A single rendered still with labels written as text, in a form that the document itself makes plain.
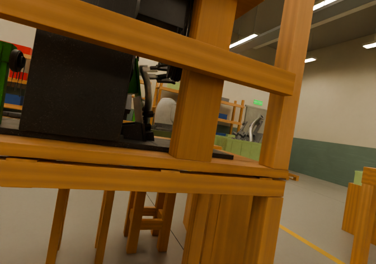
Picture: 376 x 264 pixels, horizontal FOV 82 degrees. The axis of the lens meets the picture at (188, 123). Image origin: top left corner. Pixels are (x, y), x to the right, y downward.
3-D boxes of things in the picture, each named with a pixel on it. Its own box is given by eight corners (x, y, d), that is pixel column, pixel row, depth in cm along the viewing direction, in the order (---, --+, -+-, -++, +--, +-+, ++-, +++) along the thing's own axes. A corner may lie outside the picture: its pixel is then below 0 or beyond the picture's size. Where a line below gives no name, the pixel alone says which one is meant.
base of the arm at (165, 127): (144, 128, 182) (144, 121, 182) (167, 131, 194) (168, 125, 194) (152, 129, 167) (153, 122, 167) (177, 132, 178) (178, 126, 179)
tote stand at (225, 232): (182, 222, 228) (194, 147, 229) (228, 225, 239) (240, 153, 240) (200, 264, 161) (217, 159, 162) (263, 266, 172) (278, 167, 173)
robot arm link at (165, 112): (152, 122, 187) (155, 97, 187) (172, 125, 193) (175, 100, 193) (155, 122, 171) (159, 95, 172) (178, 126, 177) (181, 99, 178)
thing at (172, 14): (132, 26, 86) (139, -11, 86) (173, 39, 92) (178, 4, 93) (137, 13, 74) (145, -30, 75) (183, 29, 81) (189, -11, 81)
